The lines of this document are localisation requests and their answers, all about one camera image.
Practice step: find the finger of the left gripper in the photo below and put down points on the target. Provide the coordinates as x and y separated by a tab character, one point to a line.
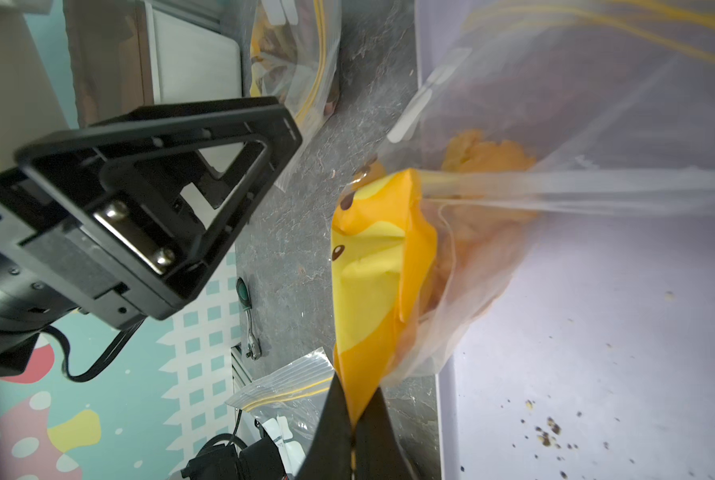
210	164

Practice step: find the green handled ratchet wrench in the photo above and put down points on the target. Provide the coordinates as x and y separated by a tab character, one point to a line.
254	350

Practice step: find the brown lidded storage box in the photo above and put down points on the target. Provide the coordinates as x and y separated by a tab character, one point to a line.
129	54

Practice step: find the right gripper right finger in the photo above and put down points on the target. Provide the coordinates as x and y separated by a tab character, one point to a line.
378	454

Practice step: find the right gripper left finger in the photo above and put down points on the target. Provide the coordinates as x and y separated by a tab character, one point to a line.
330	454

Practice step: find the ziploc bag with cookies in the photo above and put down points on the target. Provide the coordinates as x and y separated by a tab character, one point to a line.
288	404
294	55
539	107

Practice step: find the lilac plastic tray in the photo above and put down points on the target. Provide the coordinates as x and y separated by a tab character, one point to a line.
598	364

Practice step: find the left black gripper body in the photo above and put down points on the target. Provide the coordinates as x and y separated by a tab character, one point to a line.
62	250

